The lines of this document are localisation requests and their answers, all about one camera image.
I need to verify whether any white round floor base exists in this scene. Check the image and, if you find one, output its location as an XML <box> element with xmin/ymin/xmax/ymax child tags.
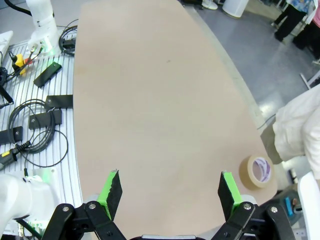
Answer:
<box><xmin>201</xmin><ymin>0</ymin><xmax>219</xmax><ymax>11</ymax></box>

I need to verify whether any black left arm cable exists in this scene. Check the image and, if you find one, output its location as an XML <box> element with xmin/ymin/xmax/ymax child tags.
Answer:
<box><xmin>4</xmin><ymin>0</ymin><xmax>31</xmax><ymax>15</ymax></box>

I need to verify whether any person in blue floral shirt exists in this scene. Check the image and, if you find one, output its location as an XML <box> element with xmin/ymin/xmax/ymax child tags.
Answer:
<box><xmin>273</xmin><ymin>0</ymin><xmax>312</xmax><ymax>43</ymax></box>

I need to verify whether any yellow cable connector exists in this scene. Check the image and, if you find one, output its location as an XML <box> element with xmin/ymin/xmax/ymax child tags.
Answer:
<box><xmin>13</xmin><ymin>53</ymin><xmax>28</xmax><ymax>76</ymax></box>

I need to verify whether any black and yellow plug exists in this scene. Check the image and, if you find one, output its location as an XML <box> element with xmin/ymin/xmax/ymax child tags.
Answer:
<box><xmin>0</xmin><ymin>141</ymin><xmax>31</xmax><ymax>172</ymax></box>

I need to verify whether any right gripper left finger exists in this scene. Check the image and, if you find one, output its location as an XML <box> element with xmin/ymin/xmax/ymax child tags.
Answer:
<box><xmin>43</xmin><ymin>168</ymin><xmax>129</xmax><ymax>240</ymax></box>

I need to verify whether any person in white cardigan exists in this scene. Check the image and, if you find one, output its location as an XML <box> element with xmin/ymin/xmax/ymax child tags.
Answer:
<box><xmin>259</xmin><ymin>84</ymin><xmax>320</xmax><ymax>180</ymax></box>

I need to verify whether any thin black looped cable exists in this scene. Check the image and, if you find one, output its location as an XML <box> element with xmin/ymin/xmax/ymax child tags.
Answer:
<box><xmin>23</xmin><ymin>129</ymin><xmax>69</xmax><ymax>176</ymax></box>

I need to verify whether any brown packing tape roll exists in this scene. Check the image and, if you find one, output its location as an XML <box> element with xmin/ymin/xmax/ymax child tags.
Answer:
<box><xmin>238</xmin><ymin>154</ymin><xmax>275</xmax><ymax>190</ymax></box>

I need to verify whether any person in pink shirt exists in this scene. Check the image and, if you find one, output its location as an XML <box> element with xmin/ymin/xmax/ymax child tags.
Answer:
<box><xmin>291</xmin><ymin>13</ymin><xmax>320</xmax><ymax>61</ymax></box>

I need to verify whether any white rounded table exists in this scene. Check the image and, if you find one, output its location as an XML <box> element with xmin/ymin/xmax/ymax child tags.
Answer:
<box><xmin>296</xmin><ymin>171</ymin><xmax>320</xmax><ymax>240</ymax></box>

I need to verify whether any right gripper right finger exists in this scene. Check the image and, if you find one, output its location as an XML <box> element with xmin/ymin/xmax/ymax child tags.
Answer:
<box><xmin>212</xmin><ymin>170</ymin><xmax>297</xmax><ymax>240</ymax></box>

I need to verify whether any grey floor cable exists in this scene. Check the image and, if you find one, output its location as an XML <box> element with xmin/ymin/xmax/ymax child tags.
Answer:
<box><xmin>256</xmin><ymin>113</ymin><xmax>277</xmax><ymax>131</ymax></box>

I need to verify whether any black metal bracket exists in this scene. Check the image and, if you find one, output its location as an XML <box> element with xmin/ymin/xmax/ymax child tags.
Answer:
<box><xmin>28</xmin><ymin>109</ymin><xmax>63</xmax><ymax>130</ymax></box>
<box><xmin>33</xmin><ymin>62</ymin><xmax>63</xmax><ymax>89</ymax></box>
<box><xmin>0</xmin><ymin>126</ymin><xmax>24</xmax><ymax>146</ymax></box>
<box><xmin>44</xmin><ymin>94</ymin><xmax>74</xmax><ymax>110</ymax></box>

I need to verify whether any slotted aluminium base plate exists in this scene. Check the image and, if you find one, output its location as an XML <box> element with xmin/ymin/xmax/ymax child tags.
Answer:
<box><xmin>0</xmin><ymin>41</ymin><xmax>84</xmax><ymax>236</ymax></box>

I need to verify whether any small coiled black cable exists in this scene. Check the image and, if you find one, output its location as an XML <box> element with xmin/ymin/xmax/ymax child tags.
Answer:
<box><xmin>58</xmin><ymin>19</ymin><xmax>79</xmax><ymax>57</ymax></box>

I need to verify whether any white cylindrical air purifier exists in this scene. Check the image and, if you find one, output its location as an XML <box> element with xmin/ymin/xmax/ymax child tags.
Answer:
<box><xmin>221</xmin><ymin>0</ymin><xmax>250</xmax><ymax>19</ymax></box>

